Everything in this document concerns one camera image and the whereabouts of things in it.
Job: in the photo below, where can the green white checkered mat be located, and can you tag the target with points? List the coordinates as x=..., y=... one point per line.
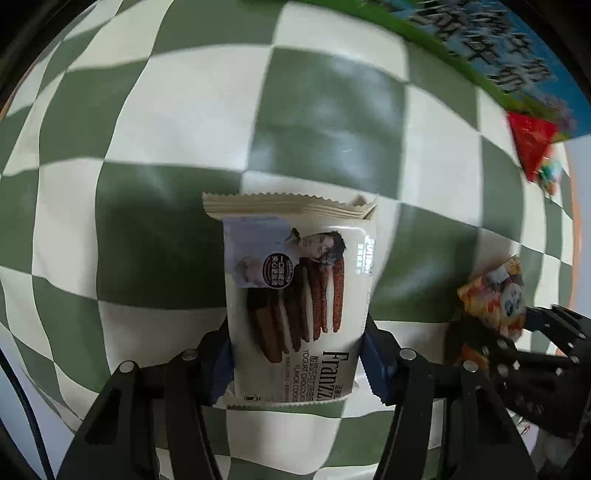
x=138, y=230

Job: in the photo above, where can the cardboard box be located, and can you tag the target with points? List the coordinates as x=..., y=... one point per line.
x=498, y=60

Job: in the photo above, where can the small red snack packet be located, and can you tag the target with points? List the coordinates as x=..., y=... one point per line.
x=531, y=138

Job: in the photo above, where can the orange panda snack packet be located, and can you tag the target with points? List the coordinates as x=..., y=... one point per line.
x=494, y=295

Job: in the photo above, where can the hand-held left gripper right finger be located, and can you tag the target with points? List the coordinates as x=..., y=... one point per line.
x=374, y=364

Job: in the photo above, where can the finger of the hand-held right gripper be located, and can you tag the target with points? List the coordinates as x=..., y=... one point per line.
x=568, y=330
x=531, y=387

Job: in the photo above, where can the green colourful candy bag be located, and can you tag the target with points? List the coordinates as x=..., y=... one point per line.
x=551, y=175

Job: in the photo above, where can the white chocolate cookie packet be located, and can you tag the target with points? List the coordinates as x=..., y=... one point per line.
x=295, y=286

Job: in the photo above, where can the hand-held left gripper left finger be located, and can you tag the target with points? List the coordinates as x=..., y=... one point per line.
x=220, y=364

